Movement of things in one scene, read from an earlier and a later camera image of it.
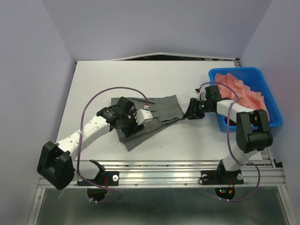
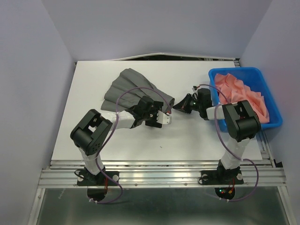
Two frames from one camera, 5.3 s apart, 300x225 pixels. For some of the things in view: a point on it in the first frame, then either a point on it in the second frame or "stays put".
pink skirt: x=253 y=100 stays put
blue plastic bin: x=252 y=78 stays put
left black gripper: x=128 y=132 → x=157 y=106
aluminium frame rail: x=186 y=174 stays put
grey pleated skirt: x=165 y=109 → x=129 y=88
